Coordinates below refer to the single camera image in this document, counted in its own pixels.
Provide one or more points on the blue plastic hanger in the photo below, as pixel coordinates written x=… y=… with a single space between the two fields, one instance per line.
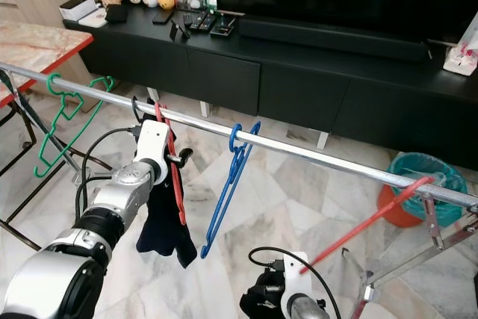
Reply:
x=228 y=192

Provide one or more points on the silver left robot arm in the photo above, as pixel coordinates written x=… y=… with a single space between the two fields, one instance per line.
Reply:
x=67 y=274

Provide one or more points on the red plastic hanger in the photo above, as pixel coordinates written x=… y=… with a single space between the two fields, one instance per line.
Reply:
x=180 y=199
x=366 y=225

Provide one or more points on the black hanger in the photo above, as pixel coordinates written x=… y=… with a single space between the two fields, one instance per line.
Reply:
x=134 y=108

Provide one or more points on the green plastic hanger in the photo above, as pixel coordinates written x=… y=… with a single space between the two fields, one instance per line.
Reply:
x=73 y=132

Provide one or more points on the navy blue shirt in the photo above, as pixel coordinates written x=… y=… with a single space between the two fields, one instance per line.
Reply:
x=164 y=229

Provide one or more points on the black TV console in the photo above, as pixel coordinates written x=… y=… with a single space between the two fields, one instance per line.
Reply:
x=284 y=91

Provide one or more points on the metal clothes rack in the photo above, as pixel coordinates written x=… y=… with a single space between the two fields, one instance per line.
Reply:
x=306 y=153

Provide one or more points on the black folded device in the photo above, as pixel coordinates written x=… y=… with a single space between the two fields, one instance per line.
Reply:
x=181 y=28

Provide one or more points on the small black box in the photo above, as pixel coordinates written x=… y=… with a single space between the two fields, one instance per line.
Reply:
x=222 y=28

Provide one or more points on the black remote controls holder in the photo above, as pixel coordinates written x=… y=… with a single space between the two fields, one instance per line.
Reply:
x=202 y=22

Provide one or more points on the black phone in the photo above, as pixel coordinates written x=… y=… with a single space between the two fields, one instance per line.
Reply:
x=162 y=17

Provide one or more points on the black wallet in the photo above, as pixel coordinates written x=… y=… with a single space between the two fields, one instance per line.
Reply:
x=116 y=13

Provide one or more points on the white flat tray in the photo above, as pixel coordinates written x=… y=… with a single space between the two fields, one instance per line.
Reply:
x=93 y=19

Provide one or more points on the white box with black lid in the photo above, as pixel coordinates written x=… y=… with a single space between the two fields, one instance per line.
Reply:
x=75 y=11

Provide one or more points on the marble top folding table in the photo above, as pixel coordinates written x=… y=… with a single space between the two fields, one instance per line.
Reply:
x=37 y=46

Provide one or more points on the orange bin with green bag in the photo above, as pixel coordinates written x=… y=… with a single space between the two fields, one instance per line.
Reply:
x=418 y=169

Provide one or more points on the black soundbar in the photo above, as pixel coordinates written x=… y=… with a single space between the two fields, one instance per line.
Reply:
x=328 y=39

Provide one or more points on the white pink package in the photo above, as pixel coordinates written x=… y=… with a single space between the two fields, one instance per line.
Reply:
x=461 y=54

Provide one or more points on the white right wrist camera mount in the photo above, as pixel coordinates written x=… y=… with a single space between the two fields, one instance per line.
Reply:
x=296 y=282

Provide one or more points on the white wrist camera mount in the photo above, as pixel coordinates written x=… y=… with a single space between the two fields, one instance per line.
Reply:
x=296 y=282
x=153 y=143

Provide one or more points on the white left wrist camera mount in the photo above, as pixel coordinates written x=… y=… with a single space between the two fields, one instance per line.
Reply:
x=153 y=143

